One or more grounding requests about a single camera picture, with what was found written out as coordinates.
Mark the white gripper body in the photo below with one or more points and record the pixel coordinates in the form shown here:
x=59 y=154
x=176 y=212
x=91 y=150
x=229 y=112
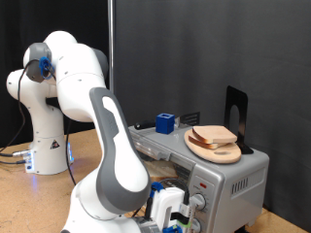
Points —
x=168 y=204

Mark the spatula with blue grip block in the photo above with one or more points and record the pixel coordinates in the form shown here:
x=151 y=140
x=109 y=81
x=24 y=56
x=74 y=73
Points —
x=165 y=124

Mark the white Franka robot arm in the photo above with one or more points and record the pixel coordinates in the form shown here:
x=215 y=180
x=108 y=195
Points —
x=81 y=97

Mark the silver oven knob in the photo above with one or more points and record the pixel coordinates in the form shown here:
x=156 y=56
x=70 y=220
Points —
x=198 y=201
x=196 y=225

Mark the silver toaster oven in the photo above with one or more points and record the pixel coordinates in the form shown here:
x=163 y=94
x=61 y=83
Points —
x=233 y=200

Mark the brown-edged wooden toast slice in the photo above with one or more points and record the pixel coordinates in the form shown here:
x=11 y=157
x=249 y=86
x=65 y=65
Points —
x=204 y=144

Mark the pale wooden toast slice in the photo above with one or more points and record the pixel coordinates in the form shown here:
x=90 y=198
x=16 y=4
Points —
x=214 y=133

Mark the oval wooden cutting board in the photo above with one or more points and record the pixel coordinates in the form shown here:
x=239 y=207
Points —
x=222 y=156

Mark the black metal bookend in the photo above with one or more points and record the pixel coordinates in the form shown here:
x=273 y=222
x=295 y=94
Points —
x=242 y=100

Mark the dark grey backdrop panel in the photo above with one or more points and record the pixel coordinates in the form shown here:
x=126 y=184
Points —
x=194 y=48

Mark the vertical metal pole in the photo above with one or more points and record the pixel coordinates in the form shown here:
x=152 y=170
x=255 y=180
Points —
x=111 y=42

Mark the black backdrop curtain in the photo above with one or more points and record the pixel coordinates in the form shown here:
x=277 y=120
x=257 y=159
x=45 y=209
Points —
x=64 y=16

